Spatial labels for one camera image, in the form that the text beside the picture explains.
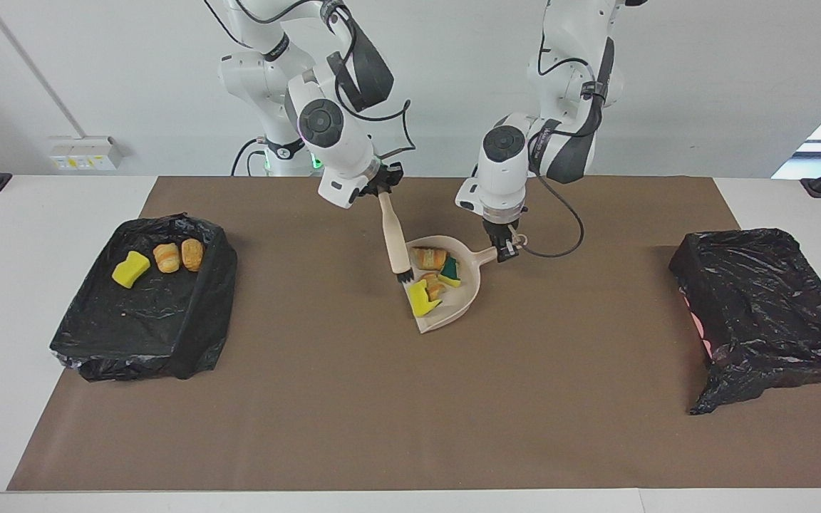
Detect beige plastic dustpan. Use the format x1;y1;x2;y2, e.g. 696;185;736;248
405;235;527;334

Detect pale croissant piece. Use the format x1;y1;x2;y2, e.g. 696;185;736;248
153;243;182;274

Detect orange croissant piece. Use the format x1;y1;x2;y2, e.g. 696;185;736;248
412;247;448;271

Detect white wall socket box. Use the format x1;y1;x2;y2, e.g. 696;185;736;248
47;135;126;172

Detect black bag bin showing pink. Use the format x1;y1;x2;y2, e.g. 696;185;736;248
668;228;821;416

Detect beige hand brush black bristles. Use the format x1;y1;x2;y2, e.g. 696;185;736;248
378;191;415;286

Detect brown paper table mat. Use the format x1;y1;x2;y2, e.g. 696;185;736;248
8;176;821;492

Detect black bag lined bin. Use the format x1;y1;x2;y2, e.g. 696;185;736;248
49;212;239;383

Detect white wall cable duct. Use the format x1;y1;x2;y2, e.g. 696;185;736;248
0;0;87;140

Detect green yellow sponge piece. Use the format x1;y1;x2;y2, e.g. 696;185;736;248
438;255;463;289
111;250;151;289

